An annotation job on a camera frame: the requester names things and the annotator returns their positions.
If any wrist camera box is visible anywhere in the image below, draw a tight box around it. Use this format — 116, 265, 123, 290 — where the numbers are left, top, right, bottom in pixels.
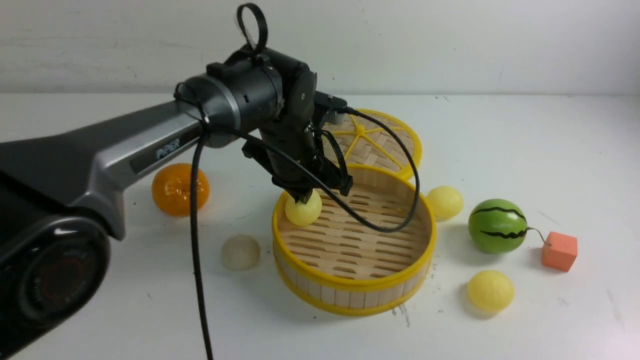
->
311, 91, 348, 129

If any woven bamboo steamer lid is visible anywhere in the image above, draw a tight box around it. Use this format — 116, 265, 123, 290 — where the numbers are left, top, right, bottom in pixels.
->
323, 108, 422, 180

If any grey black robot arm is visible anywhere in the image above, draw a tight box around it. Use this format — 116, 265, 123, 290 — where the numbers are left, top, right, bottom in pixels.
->
0, 46, 353, 359

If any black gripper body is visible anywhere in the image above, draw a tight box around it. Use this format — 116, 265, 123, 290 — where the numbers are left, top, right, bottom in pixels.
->
242, 121, 348, 192

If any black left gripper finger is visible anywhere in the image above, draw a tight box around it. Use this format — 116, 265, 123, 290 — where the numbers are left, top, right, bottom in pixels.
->
287, 187, 314, 204

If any green toy watermelon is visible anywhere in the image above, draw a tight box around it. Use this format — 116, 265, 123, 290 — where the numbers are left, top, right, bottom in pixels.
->
467, 198, 546, 255

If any orange foam cube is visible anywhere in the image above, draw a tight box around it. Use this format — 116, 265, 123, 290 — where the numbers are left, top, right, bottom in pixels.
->
541, 231, 578, 272

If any bamboo steamer tray yellow rim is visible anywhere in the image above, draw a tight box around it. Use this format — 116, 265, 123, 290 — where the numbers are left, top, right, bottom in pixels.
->
271, 192, 437, 316

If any yellow bun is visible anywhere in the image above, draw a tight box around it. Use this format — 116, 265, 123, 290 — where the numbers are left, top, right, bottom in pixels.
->
285, 189, 323, 227
466, 269, 515, 314
426, 186, 464, 221

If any white steamed bun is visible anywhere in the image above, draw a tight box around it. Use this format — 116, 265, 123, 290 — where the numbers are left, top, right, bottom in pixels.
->
221, 234, 261, 271

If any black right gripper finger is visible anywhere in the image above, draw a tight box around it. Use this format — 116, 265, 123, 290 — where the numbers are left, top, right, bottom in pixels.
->
336, 172, 354, 197

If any orange toy mandarin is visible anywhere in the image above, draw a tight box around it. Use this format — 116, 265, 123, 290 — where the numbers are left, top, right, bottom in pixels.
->
151, 162, 192, 218

